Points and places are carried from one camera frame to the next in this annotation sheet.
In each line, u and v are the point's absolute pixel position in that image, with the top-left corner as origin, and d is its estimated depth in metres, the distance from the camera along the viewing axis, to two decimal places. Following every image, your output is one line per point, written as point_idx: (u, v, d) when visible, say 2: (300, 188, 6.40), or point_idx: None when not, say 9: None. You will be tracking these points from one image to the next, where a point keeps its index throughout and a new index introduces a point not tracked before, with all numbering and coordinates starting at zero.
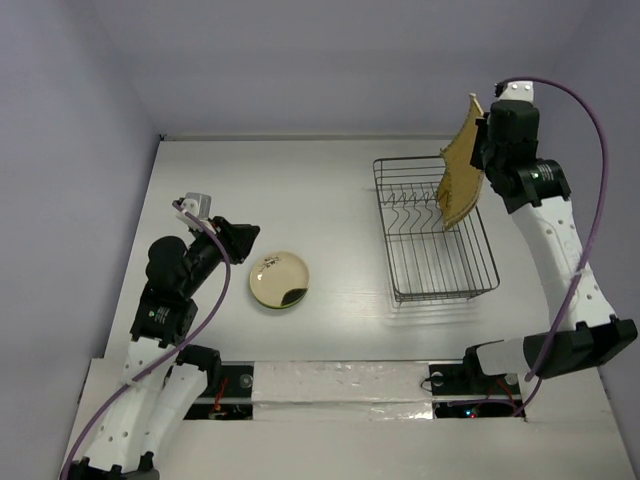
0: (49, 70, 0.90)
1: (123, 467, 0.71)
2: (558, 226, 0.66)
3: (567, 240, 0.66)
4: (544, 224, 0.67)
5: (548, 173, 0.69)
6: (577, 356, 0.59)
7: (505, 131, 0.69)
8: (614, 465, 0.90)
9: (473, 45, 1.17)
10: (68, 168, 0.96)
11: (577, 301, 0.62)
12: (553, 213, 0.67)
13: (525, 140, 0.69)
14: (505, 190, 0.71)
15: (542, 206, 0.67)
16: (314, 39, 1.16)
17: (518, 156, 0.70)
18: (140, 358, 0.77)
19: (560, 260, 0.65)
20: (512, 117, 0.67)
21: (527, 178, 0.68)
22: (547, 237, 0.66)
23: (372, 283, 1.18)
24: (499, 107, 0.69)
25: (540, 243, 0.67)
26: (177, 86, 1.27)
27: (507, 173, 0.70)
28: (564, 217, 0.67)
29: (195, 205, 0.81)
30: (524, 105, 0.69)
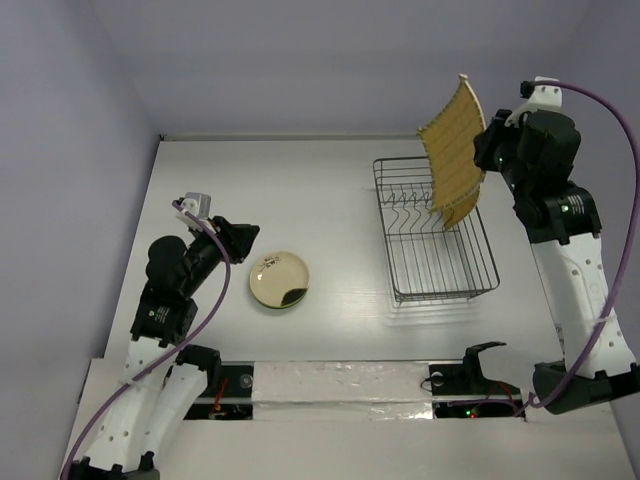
0: (49, 69, 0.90)
1: (123, 467, 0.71)
2: (585, 266, 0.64)
3: (592, 283, 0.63)
4: (571, 264, 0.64)
5: (577, 204, 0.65)
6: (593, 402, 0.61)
7: (538, 154, 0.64)
8: (615, 466, 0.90)
9: (473, 45, 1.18)
10: (68, 167, 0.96)
11: (599, 349, 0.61)
12: (580, 252, 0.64)
13: (559, 167, 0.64)
14: (528, 214, 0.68)
15: (570, 244, 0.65)
16: (314, 39, 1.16)
17: (548, 182, 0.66)
18: (140, 358, 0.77)
19: (585, 304, 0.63)
20: (549, 143, 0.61)
21: (555, 210, 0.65)
22: (572, 278, 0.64)
23: (372, 283, 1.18)
24: (535, 126, 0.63)
25: (564, 283, 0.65)
26: (178, 86, 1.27)
27: (533, 200, 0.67)
28: (592, 257, 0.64)
29: (195, 205, 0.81)
30: (567, 126, 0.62)
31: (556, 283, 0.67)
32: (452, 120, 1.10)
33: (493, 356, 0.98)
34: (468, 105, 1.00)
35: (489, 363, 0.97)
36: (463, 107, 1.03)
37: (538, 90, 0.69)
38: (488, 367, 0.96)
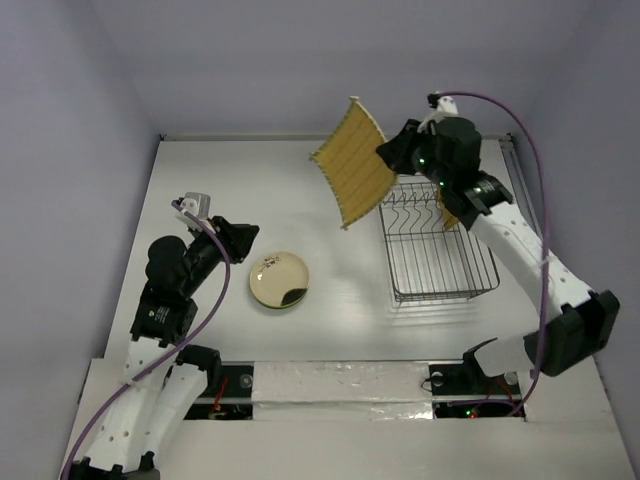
0: (49, 69, 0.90)
1: (123, 467, 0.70)
2: (513, 225, 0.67)
3: (525, 236, 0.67)
4: (502, 227, 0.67)
5: (490, 188, 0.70)
6: (574, 340, 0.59)
7: (451, 155, 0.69)
8: (615, 465, 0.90)
9: (473, 45, 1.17)
10: (68, 167, 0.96)
11: (554, 287, 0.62)
12: (504, 215, 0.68)
13: (471, 162, 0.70)
14: (454, 208, 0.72)
15: (493, 213, 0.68)
16: (314, 39, 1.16)
17: (464, 175, 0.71)
18: (140, 358, 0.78)
19: (527, 255, 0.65)
20: (458, 143, 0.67)
21: (473, 197, 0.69)
22: (507, 238, 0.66)
23: (372, 283, 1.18)
24: (444, 132, 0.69)
25: (504, 247, 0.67)
26: (177, 86, 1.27)
27: (456, 193, 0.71)
28: (515, 217, 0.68)
29: (195, 205, 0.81)
30: (469, 128, 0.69)
31: (498, 251, 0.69)
32: (348, 139, 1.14)
33: (489, 352, 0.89)
34: (362, 124, 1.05)
35: (489, 363, 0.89)
36: (357, 125, 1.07)
37: (441, 103, 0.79)
38: (489, 366, 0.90)
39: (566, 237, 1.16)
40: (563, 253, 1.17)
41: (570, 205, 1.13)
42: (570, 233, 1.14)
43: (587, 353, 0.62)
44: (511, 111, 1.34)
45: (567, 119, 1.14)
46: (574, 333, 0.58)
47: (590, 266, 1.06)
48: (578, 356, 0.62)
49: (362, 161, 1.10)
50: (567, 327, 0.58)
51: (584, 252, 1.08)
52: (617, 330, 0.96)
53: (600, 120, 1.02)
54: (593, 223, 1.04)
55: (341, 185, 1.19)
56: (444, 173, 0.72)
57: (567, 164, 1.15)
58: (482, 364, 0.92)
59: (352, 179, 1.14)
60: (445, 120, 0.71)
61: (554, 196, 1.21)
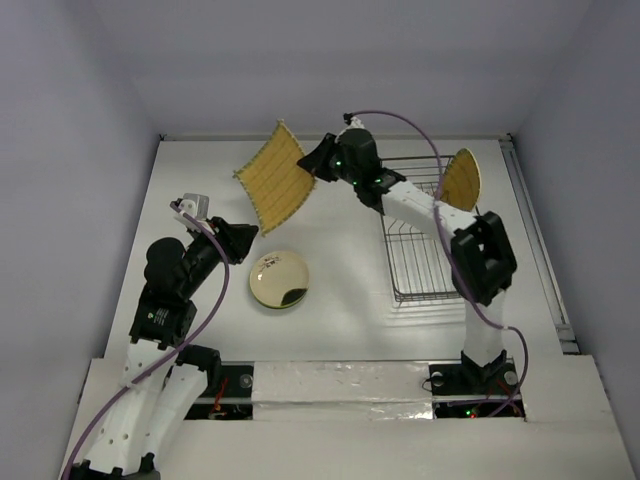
0: (48, 71, 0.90)
1: (123, 469, 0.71)
2: (409, 193, 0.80)
3: (417, 195, 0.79)
4: (400, 196, 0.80)
5: (391, 179, 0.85)
6: (473, 252, 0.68)
7: (356, 158, 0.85)
8: (614, 465, 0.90)
9: (475, 43, 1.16)
10: (68, 170, 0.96)
11: (446, 221, 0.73)
12: (400, 190, 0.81)
13: (372, 162, 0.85)
14: (367, 200, 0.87)
15: (391, 191, 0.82)
16: (314, 38, 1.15)
17: (369, 172, 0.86)
18: (140, 359, 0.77)
19: (421, 209, 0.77)
20: (357, 148, 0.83)
21: (378, 188, 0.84)
22: (405, 204, 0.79)
23: (373, 283, 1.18)
24: (346, 141, 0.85)
25: (406, 211, 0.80)
26: (176, 86, 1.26)
27: (366, 189, 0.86)
28: (408, 188, 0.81)
29: (193, 206, 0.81)
30: (364, 135, 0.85)
31: (408, 218, 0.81)
32: (270, 157, 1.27)
33: (473, 343, 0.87)
34: (288, 144, 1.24)
35: (482, 353, 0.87)
36: (281, 144, 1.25)
37: (353, 122, 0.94)
38: (484, 356, 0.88)
39: (566, 236, 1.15)
40: (564, 253, 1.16)
41: (571, 204, 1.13)
42: (570, 232, 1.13)
43: (501, 269, 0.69)
44: (513, 110, 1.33)
45: (568, 117, 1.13)
46: (468, 245, 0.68)
47: (591, 265, 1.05)
48: (494, 275, 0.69)
49: (286, 174, 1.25)
50: (457, 242, 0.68)
51: (584, 252, 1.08)
52: (617, 330, 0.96)
53: (601, 119, 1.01)
54: (594, 222, 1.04)
55: (262, 199, 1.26)
56: (354, 173, 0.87)
57: (568, 163, 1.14)
58: (475, 358, 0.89)
59: (275, 191, 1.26)
60: (348, 131, 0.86)
61: (554, 195, 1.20)
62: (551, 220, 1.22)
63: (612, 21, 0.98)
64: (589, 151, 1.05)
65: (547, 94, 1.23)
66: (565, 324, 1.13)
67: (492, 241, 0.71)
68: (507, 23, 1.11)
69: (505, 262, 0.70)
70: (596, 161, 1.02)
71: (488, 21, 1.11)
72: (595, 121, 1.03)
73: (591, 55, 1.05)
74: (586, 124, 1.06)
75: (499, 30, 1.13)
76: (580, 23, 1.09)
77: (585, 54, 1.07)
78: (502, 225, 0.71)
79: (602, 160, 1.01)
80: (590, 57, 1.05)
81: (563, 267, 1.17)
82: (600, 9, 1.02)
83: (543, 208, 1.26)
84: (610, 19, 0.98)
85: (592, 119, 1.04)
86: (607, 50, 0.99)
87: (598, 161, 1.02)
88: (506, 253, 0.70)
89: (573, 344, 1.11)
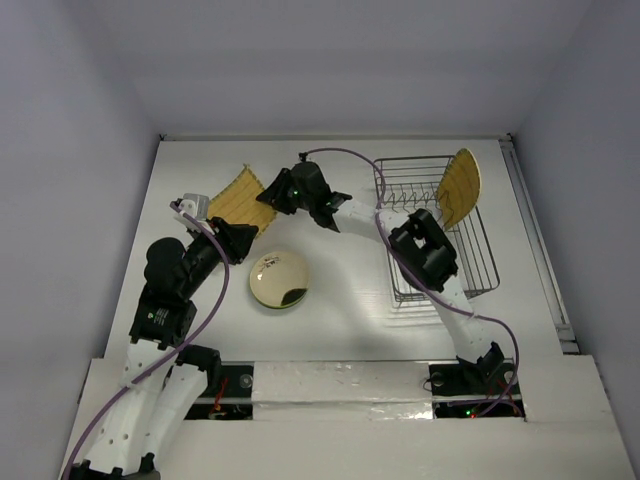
0: (49, 71, 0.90)
1: (123, 469, 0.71)
2: (355, 207, 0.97)
3: (361, 208, 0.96)
4: (347, 211, 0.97)
5: (340, 201, 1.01)
6: (412, 246, 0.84)
7: (307, 188, 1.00)
8: (614, 465, 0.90)
9: (475, 44, 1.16)
10: (68, 169, 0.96)
11: (387, 223, 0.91)
12: (347, 207, 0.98)
13: (322, 188, 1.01)
14: (323, 221, 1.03)
15: (340, 210, 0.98)
16: (314, 38, 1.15)
17: (320, 197, 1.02)
18: (140, 360, 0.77)
19: (363, 218, 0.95)
20: (306, 179, 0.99)
21: (329, 210, 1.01)
22: (352, 217, 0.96)
23: (372, 283, 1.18)
24: (295, 174, 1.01)
25: (354, 223, 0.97)
26: (176, 86, 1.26)
27: (320, 212, 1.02)
28: (354, 204, 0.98)
29: (193, 206, 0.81)
30: (309, 167, 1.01)
31: (357, 230, 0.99)
32: (232, 198, 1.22)
33: (459, 341, 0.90)
34: (252, 185, 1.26)
35: (471, 349, 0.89)
36: (245, 186, 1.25)
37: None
38: (473, 351, 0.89)
39: (566, 235, 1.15)
40: (563, 252, 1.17)
41: (571, 204, 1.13)
42: (570, 232, 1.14)
43: (439, 255, 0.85)
44: (513, 110, 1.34)
45: (568, 117, 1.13)
46: (405, 241, 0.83)
47: (591, 265, 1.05)
48: (435, 262, 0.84)
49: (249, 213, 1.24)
50: (397, 240, 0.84)
51: (584, 251, 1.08)
52: (617, 330, 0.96)
53: (601, 119, 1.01)
54: (594, 222, 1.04)
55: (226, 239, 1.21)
56: (309, 200, 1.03)
57: (568, 163, 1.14)
58: (467, 356, 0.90)
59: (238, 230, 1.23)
60: (297, 165, 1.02)
61: (554, 195, 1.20)
62: (551, 220, 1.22)
63: (613, 21, 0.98)
64: (588, 151, 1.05)
65: (546, 94, 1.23)
66: (565, 324, 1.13)
67: (427, 233, 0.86)
68: (507, 22, 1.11)
69: (441, 248, 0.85)
70: (596, 160, 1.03)
71: (488, 21, 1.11)
72: (595, 120, 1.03)
73: (591, 54, 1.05)
74: (586, 124, 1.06)
75: (499, 30, 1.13)
76: (580, 23, 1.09)
77: (585, 54, 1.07)
78: (431, 217, 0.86)
79: (601, 160, 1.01)
80: (590, 56, 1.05)
81: (563, 267, 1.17)
82: (600, 8, 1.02)
83: (542, 208, 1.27)
84: (610, 18, 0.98)
85: (592, 118, 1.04)
86: (607, 49, 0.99)
87: (597, 160, 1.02)
88: (441, 241, 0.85)
89: (573, 344, 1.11)
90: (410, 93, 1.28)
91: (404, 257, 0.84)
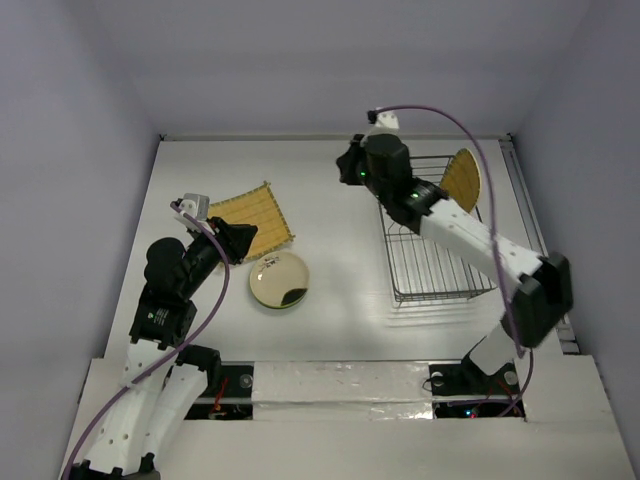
0: (49, 70, 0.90)
1: (123, 469, 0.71)
2: (456, 218, 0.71)
3: (470, 224, 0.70)
4: (445, 221, 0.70)
5: (429, 194, 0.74)
6: (539, 303, 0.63)
7: (386, 171, 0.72)
8: (614, 465, 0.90)
9: (474, 44, 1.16)
10: (69, 170, 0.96)
11: (507, 261, 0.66)
12: (445, 212, 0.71)
13: (405, 173, 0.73)
14: (399, 217, 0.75)
15: (432, 214, 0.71)
16: (315, 38, 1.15)
17: (401, 184, 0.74)
18: (139, 360, 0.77)
19: (475, 242, 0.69)
20: (390, 158, 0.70)
21: (414, 204, 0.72)
22: (454, 232, 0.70)
23: (373, 283, 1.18)
24: (373, 151, 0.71)
25: (454, 240, 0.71)
26: (177, 86, 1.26)
27: (399, 205, 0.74)
28: (456, 210, 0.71)
29: (193, 206, 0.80)
30: (394, 143, 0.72)
31: (448, 243, 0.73)
32: (243, 208, 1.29)
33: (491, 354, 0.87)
34: (266, 202, 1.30)
35: (491, 363, 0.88)
36: (257, 202, 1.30)
37: (380, 118, 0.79)
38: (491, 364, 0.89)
39: (567, 235, 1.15)
40: (563, 253, 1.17)
41: (571, 204, 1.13)
42: (570, 232, 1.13)
43: (558, 315, 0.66)
44: (513, 110, 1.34)
45: (568, 117, 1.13)
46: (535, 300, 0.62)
47: (591, 265, 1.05)
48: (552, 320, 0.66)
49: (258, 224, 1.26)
50: (525, 294, 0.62)
51: (584, 252, 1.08)
52: (617, 329, 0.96)
53: (601, 119, 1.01)
54: (594, 223, 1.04)
55: None
56: (384, 186, 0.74)
57: (568, 164, 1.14)
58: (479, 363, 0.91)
59: None
60: (376, 138, 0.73)
61: (555, 195, 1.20)
62: (551, 220, 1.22)
63: (613, 21, 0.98)
64: (588, 150, 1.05)
65: (547, 94, 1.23)
66: (564, 323, 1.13)
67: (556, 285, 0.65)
68: (507, 23, 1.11)
69: (565, 307, 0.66)
70: (596, 160, 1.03)
71: (489, 22, 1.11)
72: (595, 120, 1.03)
73: (591, 53, 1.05)
74: (586, 124, 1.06)
75: (499, 30, 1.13)
76: (580, 24, 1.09)
77: (585, 55, 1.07)
78: (568, 271, 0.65)
79: (600, 160, 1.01)
80: (590, 56, 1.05)
81: None
82: (600, 10, 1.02)
83: (543, 209, 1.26)
84: (610, 18, 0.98)
85: (591, 119, 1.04)
86: (606, 49, 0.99)
87: (597, 160, 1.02)
88: (567, 298, 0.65)
89: (573, 343, 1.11)
90: (413, 94, 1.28)
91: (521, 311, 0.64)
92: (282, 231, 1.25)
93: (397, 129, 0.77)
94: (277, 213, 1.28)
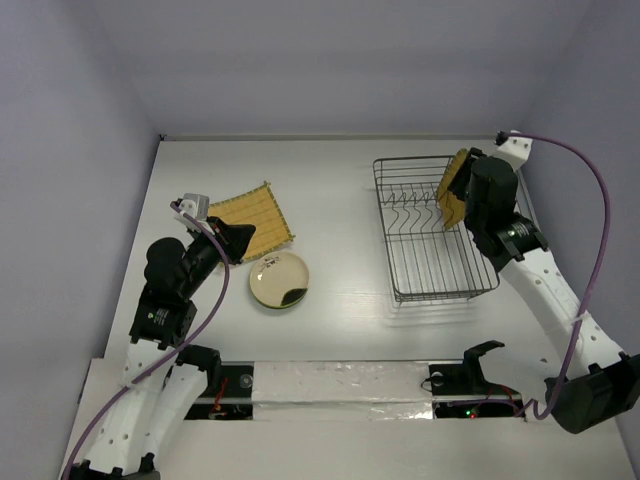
0: (49, 70, 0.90)
1: (123, 469, 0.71)
2: (546, 275, 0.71)
3: (557, 287, 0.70)
4: (533, 275, 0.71)
5: (527, 236, 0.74)
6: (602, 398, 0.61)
7: (486, 195, 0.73)
8: (614, 465, 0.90)
9: (474, 44, 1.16)
10: (68, 169, 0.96)
11: (583, 344, 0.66)
12: (538, 264, 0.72)
13: (505, 203, 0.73)
14: (486, 247, 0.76)
15: (525, 260, 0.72)
16: (315, 38, 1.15)
17: (498, 216, 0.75)
18: (140, 360, 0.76)
19: (557, 308, 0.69)
20: (493, 184, 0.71)
21: (506, 238, 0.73)
22: (538, 287, 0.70)
23: (372, 283, 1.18)
24: (479, 172, 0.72)
25: (535, 295, 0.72)
26: (177, 86, 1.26)
27: (489, 234, 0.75)
28: (550, 267, 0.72)
29: (193, 206, 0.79)
30: (506, 171, 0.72)
31: (526, 294, 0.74)
32: (243, 208, 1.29)
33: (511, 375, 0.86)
34: (267, 202, 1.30)
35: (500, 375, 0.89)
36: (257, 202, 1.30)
37: (510, 142, 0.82)
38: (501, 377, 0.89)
39: (567, 235, 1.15)
40: (563, 253, 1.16)
41: (571, 205, 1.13)
42: (570, 232, 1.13)
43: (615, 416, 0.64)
44: (513, 111, 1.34)
45: (568, 117, 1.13)
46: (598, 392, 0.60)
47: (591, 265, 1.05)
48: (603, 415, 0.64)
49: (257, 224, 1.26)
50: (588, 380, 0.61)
51: (584, 252, 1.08)
52: (615, 329, 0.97)
53: (601, 119, 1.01)
54: (594, 223, 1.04)
55: None
56: (480, 212, 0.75)
57: (568, 165, 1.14)
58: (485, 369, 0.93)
59: None
60: (486, 161, 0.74)
61: (555, 195, 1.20)
62: (550, 220, 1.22)
63: (613, 22, 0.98)
64: (587, 150, 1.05)
65: (547, 94, 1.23)
66: None
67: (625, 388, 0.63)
68: (507, 23, 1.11)
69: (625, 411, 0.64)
70: (595, 161, 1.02)
71: (488, 22, 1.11)
72: (595, 120, 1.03)
73: (592, 53, 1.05)
74: (586, 124, 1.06)
75: (499, 30, 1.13)
76: (580, 24, 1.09)
77: (585, 55, 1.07)
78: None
79: (600, 160, 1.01)
80: (590, 56, 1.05)
81: (564, 267, 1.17)
82: (600, 10, 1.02)
83: (543, 209, 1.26)
84: (611, 18, 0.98)
85: (591, 119, 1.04)
86: (606, 49, 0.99)
87: (597, 160, 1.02)
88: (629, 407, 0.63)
89: None
90: (412, 94, 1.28)
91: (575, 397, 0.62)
92: (282, 232, 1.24)
93: (525, 157, 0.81)
94: (277, 213, 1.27)
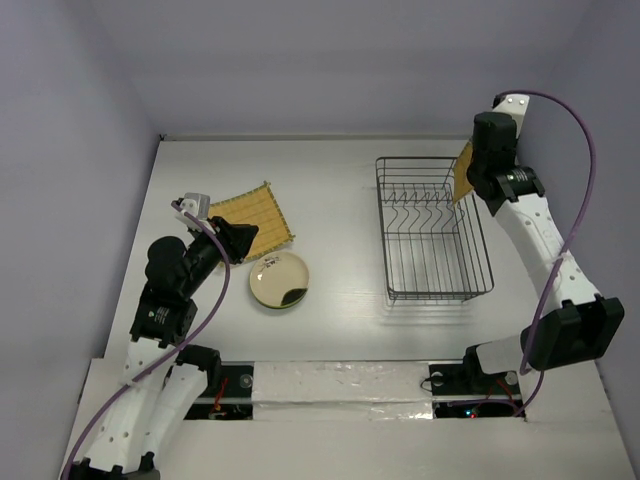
0: (49, 69, 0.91)
1: (123, 467, 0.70)
2: (536, 217, 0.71)
3: (546, 230, 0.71)
4: (524, 217, 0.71)
5: (524, 179, 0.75)
6: (568, 336, 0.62)
7: (486, 140, 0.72)
8: (615, 465, 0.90)
9: (473, 45, 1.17)
10: (68, 168, 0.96)
11: (560, 282, 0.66)
12: (529, 208, 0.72)
13: (505, 148, 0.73)
14: (485, 190, 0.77)
15: (519, 203, 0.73)
16: (314, 39, 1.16)
17: (499, 160, 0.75)
18: (140, 358, 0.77)
19: (543, 250, 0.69)
20: (494, 129, 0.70)
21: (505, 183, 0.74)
22: (528, 228, 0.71)
23: (370, 283, 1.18)
24: (481, 119, 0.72)
25: (523, 236, 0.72)
26: (177, 86, 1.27)
27: (488, 177, 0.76)
28: (541, 211, 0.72)
29: (194, 205, 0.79)
30: (507, 118, 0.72)
31: (513, 234, 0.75)
32: (243, 208, 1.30)
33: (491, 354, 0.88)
34: (267, 201, 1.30)
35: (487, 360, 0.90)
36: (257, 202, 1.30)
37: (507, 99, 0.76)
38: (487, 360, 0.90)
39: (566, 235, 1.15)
40: None
41: (570, 205, 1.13)
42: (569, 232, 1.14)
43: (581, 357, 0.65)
44: None
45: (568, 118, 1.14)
46: (567, 328, 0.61)
47: (591, 265, 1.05)
48: (571, 355, 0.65)
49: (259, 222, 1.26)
50: (562, 318, 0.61)
51: (583, 251, 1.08)
52: None
53: (600, 119, 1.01)
54: (593, 223, 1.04)
55: None
56: (480, 157, 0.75)
57: (567, 165, 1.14)
58: (482, 364, 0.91)
59: None
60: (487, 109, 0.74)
61: (554, 195, 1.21)
62: None
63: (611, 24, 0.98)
64: None
65: (547, 94, 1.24)
66: None
67: (594, 329, 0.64)
68: (505, 24, 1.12)
69: (593, 352, 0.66)
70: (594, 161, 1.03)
71: (487, 24, 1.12)
72: (594, 121, 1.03)
73: (592, 54, 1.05)
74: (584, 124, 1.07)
75: (498, 32, 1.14)
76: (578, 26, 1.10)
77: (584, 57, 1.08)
78: (618, 321, 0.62)
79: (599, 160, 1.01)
80: (590, 57, 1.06)
81: None
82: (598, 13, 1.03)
83: None
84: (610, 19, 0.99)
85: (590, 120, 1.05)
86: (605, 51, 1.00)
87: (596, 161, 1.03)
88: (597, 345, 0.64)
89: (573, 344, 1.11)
90: (412, 93, 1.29)
91: (547, 338, 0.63)
92: (282, 231, 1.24)
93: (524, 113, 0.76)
94: (277, 213, 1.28)
